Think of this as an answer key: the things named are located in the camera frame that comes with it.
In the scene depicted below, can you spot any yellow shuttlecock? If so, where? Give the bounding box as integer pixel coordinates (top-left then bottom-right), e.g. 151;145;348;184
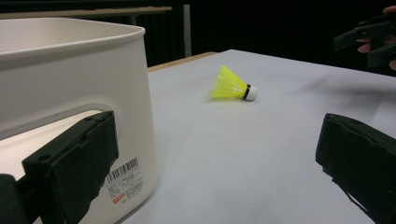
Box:
210;64;260;102

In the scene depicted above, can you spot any beige background table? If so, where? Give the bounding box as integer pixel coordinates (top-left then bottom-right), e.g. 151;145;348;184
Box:
0;6;173;21

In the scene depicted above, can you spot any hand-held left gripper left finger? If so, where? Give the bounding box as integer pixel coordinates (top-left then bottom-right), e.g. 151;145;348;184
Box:
21;110;120;224

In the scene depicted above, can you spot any white metal post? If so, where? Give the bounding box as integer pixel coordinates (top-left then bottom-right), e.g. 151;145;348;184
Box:
183;3;192;58

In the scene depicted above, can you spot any white plastic storage bin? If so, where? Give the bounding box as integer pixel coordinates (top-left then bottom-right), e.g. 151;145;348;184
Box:
0;17;161;224

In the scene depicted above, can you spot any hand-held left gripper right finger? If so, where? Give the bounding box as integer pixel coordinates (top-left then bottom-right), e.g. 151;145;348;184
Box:
315;112;396;224

